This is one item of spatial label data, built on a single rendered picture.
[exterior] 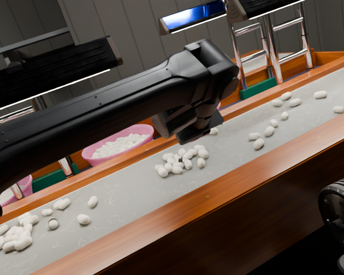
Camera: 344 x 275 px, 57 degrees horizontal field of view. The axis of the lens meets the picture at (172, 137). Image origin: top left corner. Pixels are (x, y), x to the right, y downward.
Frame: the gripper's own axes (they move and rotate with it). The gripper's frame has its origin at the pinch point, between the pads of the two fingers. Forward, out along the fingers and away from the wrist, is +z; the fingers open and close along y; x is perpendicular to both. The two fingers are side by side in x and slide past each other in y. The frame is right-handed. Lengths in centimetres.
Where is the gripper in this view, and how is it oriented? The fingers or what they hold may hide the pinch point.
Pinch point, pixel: (187, 136)
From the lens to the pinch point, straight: 70.7
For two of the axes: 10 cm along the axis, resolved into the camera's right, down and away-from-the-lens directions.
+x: 4.6, 8.3, -3.0
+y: -8.8, 3.8, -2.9
